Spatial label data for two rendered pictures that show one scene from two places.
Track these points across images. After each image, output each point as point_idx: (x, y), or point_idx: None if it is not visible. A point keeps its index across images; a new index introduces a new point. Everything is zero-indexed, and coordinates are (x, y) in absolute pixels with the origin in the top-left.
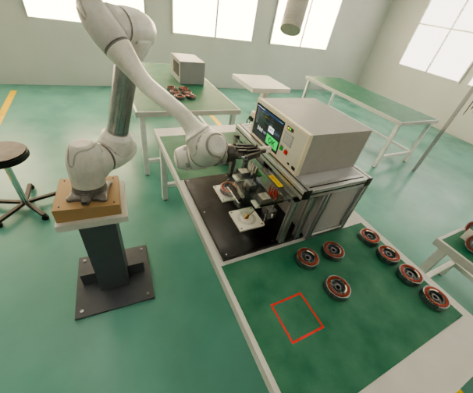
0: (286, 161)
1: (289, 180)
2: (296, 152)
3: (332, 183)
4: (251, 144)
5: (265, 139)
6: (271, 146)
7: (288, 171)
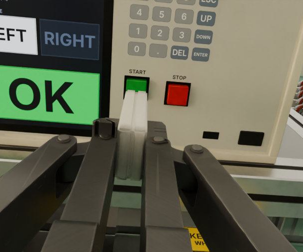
0: (199, 131)
1: (289, 190)
2: (259, 58)
3: (294, 117)
4: (53, 146)
5: None
6: (135, 92)
7: (228, 163)
